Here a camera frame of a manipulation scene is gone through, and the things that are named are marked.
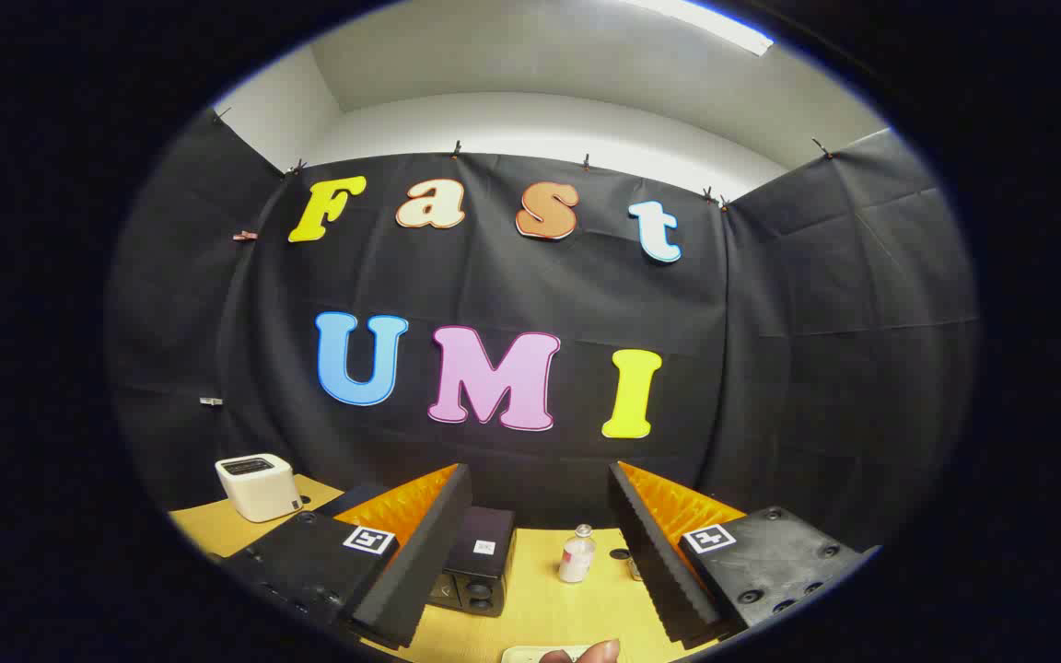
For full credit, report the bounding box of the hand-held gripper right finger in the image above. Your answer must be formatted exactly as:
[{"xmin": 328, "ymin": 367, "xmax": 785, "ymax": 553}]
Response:
[{"xmin": 608, "ymin": 460, "xmax": 883, "ymax": 646}]

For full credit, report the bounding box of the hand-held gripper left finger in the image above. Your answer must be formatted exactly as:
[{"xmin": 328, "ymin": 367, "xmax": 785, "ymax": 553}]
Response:
[{"xmin": 217, "ymin": 463, "xmax": 473, "ymax": 651}]

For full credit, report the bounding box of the black toaster oven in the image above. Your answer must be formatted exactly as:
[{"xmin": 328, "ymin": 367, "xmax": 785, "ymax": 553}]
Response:
[{"xmin": 314, "ymin": 483, "xmax": 518, "ymax": 618}]

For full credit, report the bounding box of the cream square plate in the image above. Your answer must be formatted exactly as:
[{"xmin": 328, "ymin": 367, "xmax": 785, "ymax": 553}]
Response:
[{"xmin": 501, "ymin": 645, "xmax": 591, "ymax": 663}]

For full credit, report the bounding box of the white bread toaster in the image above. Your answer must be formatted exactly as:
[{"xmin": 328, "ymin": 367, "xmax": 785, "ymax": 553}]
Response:
[{"xmin": 215, "ymin": 453, "xmax": 304, "ymax": 524}]

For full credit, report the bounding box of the clear bottle with white cap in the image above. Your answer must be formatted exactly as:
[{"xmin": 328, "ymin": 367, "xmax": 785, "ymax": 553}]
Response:
[{"xmin": 558, "ymin": 523, "xmax": 598, "ymax": 584}]

